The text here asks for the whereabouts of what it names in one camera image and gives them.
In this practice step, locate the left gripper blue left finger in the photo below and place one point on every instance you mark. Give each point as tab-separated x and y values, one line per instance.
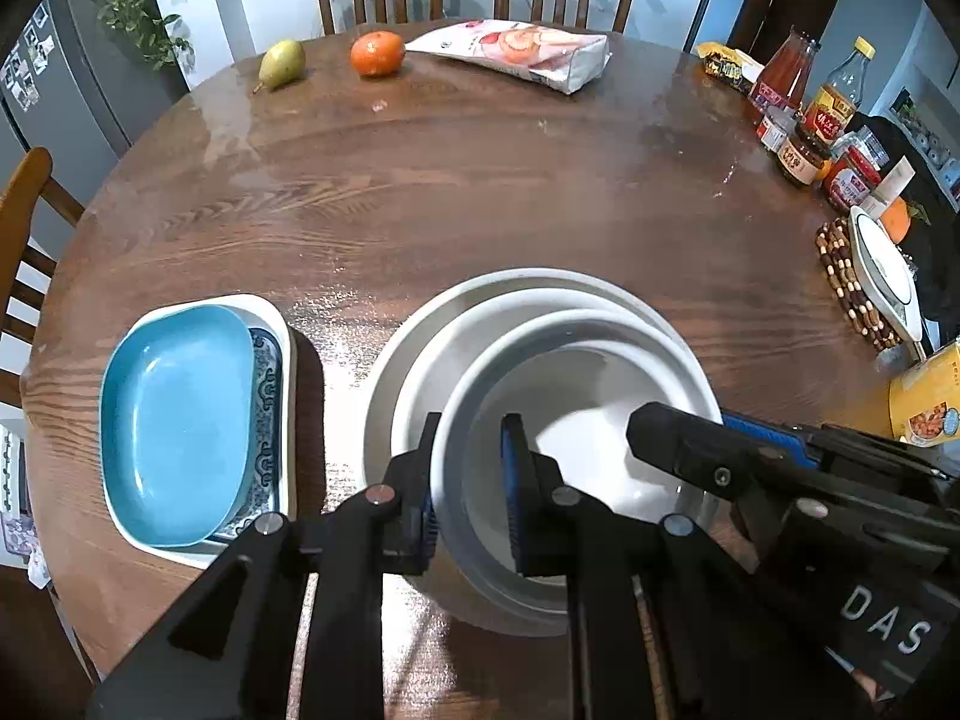
410	535

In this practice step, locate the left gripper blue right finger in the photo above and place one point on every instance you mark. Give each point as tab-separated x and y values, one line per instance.
552	526

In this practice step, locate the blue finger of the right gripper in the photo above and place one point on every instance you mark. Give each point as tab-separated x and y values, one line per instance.
785	439
750	475

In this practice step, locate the medium white bowl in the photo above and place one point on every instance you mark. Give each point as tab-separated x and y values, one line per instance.
573	362

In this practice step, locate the small white ramekin cup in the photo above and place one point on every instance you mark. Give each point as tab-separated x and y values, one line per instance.
575	377

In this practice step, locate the large grey-white bowl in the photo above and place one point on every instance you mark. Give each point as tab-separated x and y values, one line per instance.
417	371

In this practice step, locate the blue oval dish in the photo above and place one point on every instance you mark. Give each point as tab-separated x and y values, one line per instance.
175	418

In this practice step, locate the person's right hand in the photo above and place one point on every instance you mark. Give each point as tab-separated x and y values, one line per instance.
869	686

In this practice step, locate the yellow food box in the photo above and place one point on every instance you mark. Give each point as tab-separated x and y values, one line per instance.
924	401

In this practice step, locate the white plate on trivet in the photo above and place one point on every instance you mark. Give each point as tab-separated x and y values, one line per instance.
885	276

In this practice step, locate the beaded wooden trivet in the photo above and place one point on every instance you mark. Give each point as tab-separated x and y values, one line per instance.
835	253

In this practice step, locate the orange fruit by jars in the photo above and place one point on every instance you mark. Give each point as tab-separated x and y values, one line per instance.
897	220

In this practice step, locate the red-lid chili jar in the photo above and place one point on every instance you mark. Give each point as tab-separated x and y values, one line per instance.
850	179

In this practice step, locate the dark-lid brown jar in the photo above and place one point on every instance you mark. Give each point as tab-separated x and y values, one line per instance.
803	160

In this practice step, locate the small white-lid jar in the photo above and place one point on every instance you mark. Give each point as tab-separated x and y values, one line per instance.
775	126

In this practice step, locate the yellow-cap oil bottle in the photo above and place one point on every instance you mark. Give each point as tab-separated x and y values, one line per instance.
835	102

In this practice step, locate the yellow snack packet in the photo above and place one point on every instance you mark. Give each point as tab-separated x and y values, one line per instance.
731	66

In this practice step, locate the white snack bag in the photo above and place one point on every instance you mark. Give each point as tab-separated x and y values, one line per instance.
555	58

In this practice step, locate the orange tangerine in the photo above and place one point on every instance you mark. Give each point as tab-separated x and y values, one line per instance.
377	54

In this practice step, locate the green pear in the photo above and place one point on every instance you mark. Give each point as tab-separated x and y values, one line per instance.
283	63

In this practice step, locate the wooden chair left side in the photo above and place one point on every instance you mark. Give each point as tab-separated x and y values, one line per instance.
31	182

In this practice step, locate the grey refrigerator with magnets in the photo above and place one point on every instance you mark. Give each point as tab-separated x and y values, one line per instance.
80	90

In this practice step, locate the hanging green vine plant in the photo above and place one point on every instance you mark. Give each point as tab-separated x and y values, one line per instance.
141	26

